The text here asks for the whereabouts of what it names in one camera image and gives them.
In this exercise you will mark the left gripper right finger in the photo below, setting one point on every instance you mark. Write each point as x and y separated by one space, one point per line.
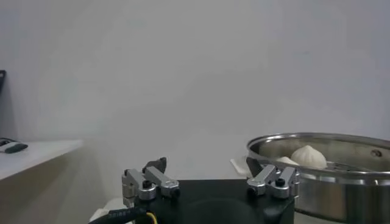
265 178

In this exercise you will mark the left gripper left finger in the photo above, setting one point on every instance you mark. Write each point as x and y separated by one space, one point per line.
135 179

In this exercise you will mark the white steamed baozi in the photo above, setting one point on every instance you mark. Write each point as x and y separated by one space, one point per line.
286 160
309 156

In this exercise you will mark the stainless steel steamer basket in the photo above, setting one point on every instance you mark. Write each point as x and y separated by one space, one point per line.
350 194

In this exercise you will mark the white side table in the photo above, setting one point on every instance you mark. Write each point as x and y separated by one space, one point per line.
39 155

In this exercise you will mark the small black white dongle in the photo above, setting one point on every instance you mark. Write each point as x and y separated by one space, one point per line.
16 148

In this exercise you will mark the black laptop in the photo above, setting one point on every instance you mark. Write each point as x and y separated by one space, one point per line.
2 80

